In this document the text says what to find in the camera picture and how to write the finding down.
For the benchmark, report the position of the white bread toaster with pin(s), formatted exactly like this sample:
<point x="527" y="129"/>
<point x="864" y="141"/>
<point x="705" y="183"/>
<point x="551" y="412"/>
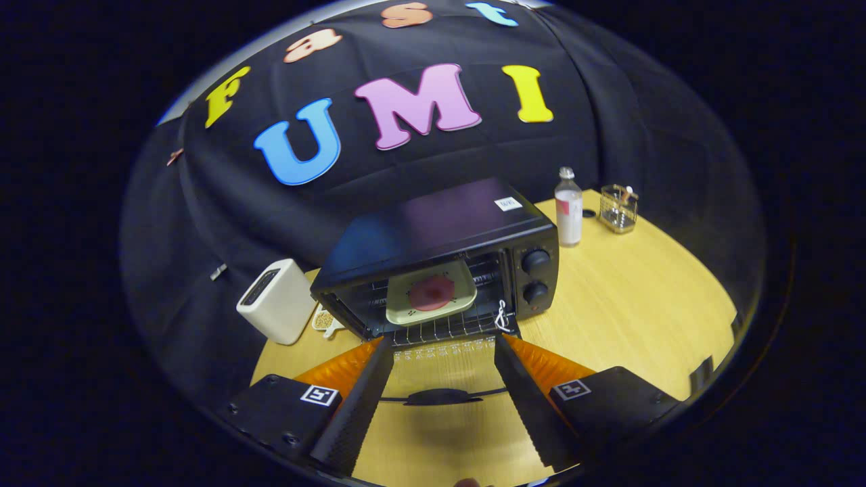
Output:
<point x="274" y="304"/>

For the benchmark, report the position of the small tan stick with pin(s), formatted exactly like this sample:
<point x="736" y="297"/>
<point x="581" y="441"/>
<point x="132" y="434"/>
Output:
<point x="630" y="193"/>

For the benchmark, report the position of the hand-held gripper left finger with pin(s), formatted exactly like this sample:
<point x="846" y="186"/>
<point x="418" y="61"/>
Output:
<point x="362" y="406"/>

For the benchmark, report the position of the round pink food slice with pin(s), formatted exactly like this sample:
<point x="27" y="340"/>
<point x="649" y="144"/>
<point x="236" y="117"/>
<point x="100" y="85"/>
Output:
<point x="431" y="293"/>

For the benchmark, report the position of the pale green food tray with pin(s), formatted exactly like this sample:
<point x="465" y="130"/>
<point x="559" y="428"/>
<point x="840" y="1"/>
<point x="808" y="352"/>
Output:
<point x="406" y="312"/>

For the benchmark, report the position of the silver cloth clip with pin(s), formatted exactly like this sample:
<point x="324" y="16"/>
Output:
<point x="218" y="272"/>

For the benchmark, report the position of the black toaster oven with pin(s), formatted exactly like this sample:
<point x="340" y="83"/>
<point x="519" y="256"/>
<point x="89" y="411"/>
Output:
<point x="440" y="216"/>

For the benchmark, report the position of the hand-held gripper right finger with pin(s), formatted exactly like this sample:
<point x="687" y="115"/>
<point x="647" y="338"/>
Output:
<point x="528" y="406"/>

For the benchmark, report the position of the clear plastic bottle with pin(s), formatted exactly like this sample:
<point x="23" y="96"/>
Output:
<point x="569" y="216"/>

